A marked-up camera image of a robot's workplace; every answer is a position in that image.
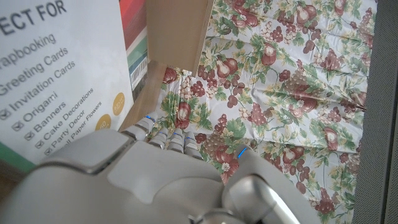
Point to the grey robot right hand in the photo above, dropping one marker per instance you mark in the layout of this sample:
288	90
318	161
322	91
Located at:
161	186

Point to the colored cardstock book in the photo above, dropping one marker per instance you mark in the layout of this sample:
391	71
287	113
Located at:
62	77

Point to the fruit print backdrop cloth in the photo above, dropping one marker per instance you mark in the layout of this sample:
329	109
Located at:
280	93

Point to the wooden box with slot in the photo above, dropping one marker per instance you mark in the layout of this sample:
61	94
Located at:
174	31

